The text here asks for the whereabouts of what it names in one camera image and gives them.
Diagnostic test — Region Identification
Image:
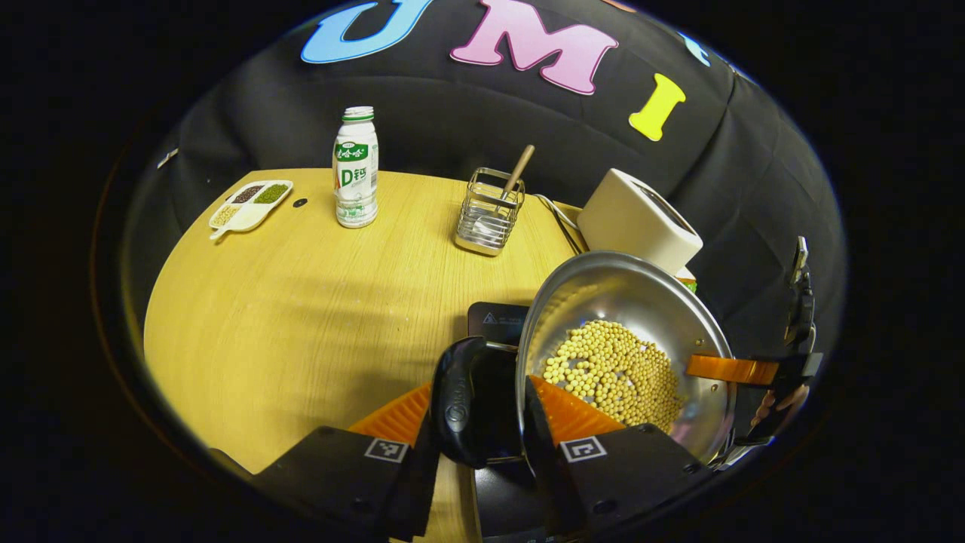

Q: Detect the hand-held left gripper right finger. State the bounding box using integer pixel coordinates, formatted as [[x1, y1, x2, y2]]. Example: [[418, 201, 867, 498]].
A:
[[522, 376, 713, 540]]

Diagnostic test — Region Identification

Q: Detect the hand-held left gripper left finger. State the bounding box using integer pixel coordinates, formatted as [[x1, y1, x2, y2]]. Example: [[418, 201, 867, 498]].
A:
[[253, 381, 442, 542]]

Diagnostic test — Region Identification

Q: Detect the steel pot with black handle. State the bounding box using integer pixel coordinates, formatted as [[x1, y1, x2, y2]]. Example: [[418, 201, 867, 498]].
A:
[[430, 251, 736, 468]]

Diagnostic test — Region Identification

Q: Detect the black induction cooktop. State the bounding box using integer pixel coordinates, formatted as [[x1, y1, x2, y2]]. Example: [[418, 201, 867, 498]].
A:
[[466, 302, 562, 543]]

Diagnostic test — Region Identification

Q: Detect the pile of soybeans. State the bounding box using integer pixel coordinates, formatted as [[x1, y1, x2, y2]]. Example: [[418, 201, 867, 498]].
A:
[[541, 320, 685, 432]]

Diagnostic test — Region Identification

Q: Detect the white toaster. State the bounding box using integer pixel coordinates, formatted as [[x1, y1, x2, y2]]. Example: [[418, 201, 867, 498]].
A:
[[577, 168, 703, 276]]

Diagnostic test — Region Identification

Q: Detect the wooden stick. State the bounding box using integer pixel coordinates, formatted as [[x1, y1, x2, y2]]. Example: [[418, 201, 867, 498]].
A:
[[501, 145, 536, 201]]

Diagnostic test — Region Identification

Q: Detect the white drink bottle green label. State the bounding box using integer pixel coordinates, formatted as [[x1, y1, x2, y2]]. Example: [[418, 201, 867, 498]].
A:
[[332, 106, 380, 229]]

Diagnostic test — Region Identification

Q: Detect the white divided dish of beans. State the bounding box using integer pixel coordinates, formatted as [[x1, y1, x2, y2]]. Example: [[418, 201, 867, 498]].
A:
[[209, 179, 294, 241]]

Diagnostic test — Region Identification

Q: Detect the black backdrop cloth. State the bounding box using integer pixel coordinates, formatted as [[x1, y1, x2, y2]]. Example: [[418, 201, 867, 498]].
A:
[[121, 0, 845, 423]]

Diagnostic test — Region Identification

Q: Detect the toaster power cable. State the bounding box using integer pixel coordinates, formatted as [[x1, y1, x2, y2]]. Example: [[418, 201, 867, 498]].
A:
[[534, 195, 585, 253]]

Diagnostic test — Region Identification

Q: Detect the wire utensil holder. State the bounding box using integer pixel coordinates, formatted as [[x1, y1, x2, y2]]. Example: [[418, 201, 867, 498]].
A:
[[455, 167, 526, 257]]

